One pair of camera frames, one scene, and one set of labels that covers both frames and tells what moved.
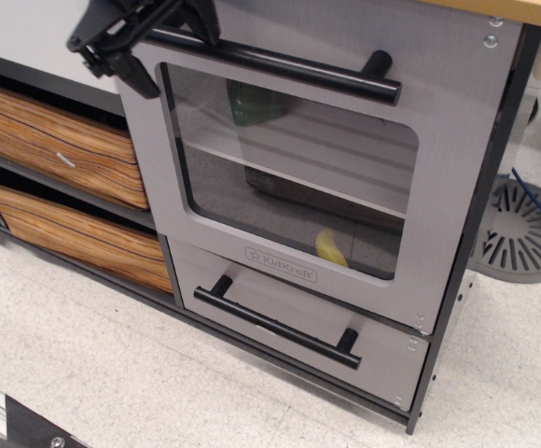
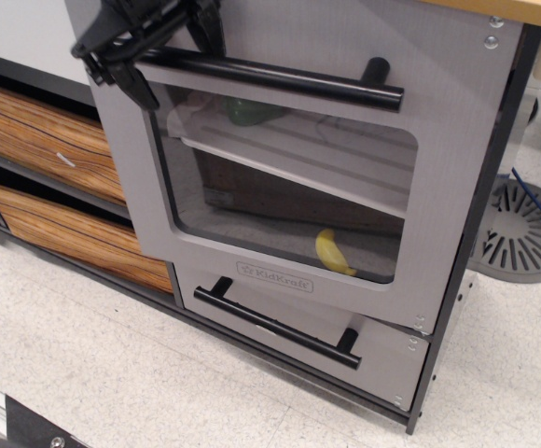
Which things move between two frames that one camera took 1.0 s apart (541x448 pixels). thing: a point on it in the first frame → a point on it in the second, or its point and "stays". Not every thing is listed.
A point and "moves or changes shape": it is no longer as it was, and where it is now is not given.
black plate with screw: x=25 y=428 stays
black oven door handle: x=373 y=82 moves or changes shape
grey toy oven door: x=339 y=192 moves or changes shape
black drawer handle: x=344 y=352 stays
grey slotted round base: x=517 y=241 stays
